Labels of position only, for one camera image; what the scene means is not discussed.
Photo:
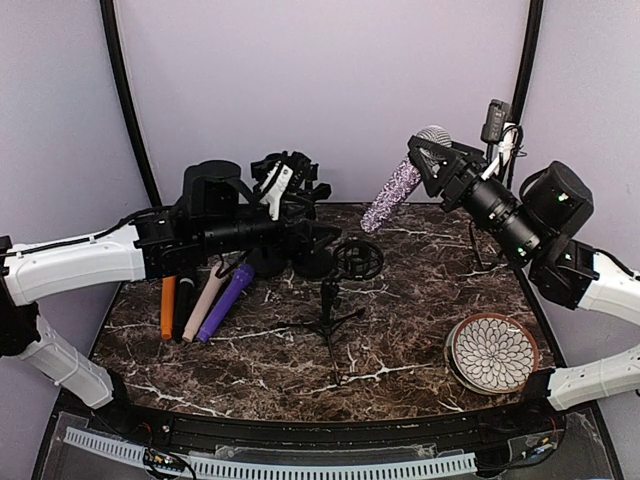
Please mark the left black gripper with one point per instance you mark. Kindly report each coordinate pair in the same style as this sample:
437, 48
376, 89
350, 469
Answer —
304, 240

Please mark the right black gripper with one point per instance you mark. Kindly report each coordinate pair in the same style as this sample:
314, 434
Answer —
457, 177

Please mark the black stand of purple microphone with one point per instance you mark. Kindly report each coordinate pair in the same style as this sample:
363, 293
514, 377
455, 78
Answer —
311, 269

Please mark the black tripod mic stand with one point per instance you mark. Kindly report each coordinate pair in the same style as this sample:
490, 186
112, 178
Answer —
353, 260

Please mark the glitter silver microphone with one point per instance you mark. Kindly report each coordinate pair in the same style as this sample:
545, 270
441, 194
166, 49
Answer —
403, 180

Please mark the purple microphone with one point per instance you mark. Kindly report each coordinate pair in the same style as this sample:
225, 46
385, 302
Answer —
242, 277

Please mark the beige pink microphone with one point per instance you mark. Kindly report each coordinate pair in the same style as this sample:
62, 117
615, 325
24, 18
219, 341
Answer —
205, 300

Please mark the black microphone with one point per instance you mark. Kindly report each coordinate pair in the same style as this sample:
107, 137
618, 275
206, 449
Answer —
182, 309

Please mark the orange microphone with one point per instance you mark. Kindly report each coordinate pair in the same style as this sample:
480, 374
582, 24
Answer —
167, 307

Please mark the black stand of beige microphone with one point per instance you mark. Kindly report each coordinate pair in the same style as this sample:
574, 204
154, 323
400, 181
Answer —
311, 191

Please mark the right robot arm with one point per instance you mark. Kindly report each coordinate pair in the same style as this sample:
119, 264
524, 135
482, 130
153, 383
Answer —
535, 228

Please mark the flower pattern plate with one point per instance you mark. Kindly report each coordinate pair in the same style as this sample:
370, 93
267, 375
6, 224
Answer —
491, 354

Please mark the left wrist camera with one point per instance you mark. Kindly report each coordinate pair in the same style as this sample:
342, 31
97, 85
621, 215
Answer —
285, 178

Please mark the right black frame post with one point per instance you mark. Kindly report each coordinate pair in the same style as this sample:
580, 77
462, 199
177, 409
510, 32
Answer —
530, 42

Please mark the black frame post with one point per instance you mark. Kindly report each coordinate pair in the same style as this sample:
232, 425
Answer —
126, 101
530, 42

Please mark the white cable duct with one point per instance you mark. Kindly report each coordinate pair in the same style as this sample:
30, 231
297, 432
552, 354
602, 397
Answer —
202, 467

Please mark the black front rail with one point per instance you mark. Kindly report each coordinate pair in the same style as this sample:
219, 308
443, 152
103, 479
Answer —
482, 429

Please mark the left black frame post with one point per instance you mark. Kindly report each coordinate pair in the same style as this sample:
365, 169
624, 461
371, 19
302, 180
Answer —
126, 101

